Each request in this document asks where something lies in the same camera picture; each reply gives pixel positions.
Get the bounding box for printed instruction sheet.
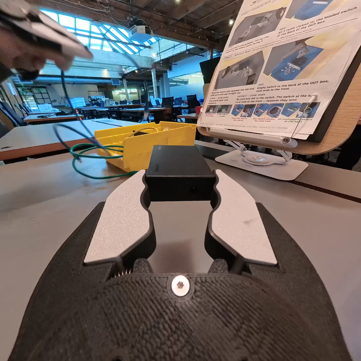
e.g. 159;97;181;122
207;0;361;140

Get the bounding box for person's left hand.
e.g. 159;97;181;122
0;28;74;82

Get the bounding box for wooden edge desk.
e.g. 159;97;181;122
0;118;141;162

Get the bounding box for white ceiling projector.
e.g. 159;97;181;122
128;25;153;43

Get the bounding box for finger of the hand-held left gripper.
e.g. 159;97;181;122
0;0;94;60
0;14;63;53

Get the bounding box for black network switch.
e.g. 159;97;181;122
146;145;216;202

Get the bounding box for pale yellow ethernet cable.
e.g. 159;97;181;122
124;127;171;140

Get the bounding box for green ethernet cable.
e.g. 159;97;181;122
71;143;139;180

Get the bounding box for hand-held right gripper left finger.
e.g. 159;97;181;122
83;170;156;266

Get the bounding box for wooden document stand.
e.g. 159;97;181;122
197;0;361;181

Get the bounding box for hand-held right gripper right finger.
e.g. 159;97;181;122
205;169;278;267

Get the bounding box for blue ethernet cable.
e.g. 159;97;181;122
54;42;154;162

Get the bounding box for yellow plastic bin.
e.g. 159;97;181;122
94;121;197;172

